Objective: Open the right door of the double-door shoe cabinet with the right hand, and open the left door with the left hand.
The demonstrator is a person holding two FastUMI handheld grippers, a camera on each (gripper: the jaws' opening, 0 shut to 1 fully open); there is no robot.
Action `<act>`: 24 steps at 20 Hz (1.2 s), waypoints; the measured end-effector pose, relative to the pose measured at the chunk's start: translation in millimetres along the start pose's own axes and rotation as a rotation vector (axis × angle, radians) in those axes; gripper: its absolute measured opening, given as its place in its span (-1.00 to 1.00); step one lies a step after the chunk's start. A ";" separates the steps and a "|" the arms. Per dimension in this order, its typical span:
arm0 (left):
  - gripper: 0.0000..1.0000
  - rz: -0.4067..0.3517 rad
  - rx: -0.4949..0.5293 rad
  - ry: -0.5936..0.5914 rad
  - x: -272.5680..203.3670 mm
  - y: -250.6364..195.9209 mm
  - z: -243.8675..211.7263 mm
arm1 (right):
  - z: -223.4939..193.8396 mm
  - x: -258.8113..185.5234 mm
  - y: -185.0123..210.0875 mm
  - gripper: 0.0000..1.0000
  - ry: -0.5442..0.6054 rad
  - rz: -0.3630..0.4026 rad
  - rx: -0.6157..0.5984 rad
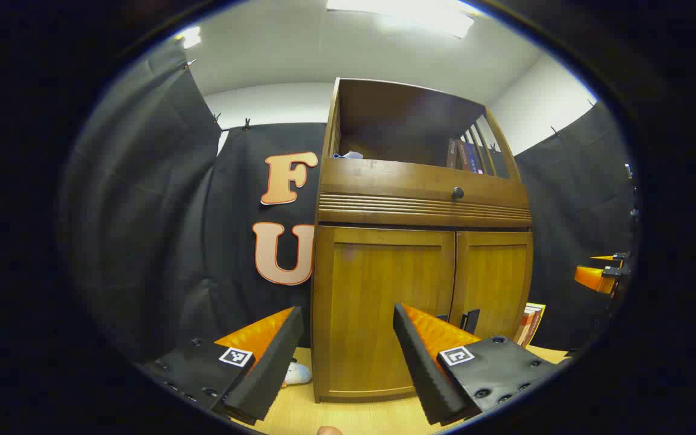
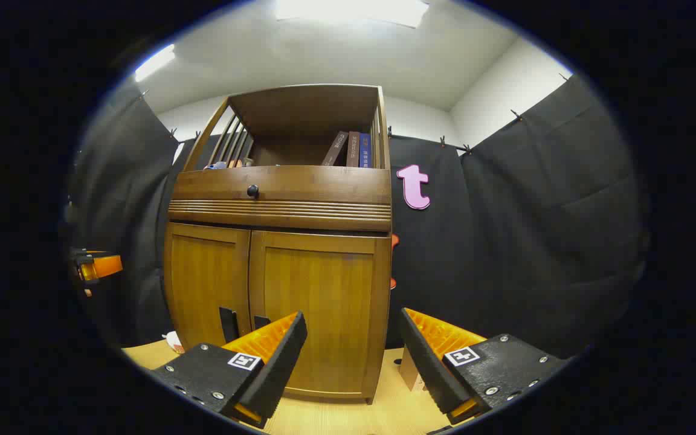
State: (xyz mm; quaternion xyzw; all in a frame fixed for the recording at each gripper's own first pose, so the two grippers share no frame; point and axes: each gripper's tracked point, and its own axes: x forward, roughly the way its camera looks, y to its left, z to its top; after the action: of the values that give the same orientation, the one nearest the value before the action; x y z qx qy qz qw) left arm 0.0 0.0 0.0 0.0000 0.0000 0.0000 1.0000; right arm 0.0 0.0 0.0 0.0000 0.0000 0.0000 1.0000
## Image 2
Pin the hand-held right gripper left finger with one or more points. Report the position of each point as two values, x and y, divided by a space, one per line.
281 362

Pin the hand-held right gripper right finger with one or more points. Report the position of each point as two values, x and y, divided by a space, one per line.
426 368

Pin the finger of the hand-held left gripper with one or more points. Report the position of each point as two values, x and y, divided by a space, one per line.
105 266

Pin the wooden cabinet door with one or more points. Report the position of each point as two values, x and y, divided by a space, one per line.
203 284
324 302

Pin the wooden double-door shoe cabinet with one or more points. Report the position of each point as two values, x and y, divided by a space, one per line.
281 220

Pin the wooden cabinet drawer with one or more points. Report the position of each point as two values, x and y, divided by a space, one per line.
324 184

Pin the small yellow-edged box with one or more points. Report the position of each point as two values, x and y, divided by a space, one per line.
409 368

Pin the white plush toy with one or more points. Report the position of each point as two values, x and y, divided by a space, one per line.
175 342

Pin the black backdrop cloth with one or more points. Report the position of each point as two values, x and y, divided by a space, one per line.
505 241

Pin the small blue toy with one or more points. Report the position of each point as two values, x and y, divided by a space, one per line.
217 165

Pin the black round drawer knob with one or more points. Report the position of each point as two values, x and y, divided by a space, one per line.
252 191

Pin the upright brown book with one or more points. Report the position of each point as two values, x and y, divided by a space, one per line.
353 150

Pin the blue book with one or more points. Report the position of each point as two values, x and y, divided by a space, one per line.
365 151

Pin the large ceiling light panel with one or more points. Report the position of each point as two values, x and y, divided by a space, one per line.
351 11

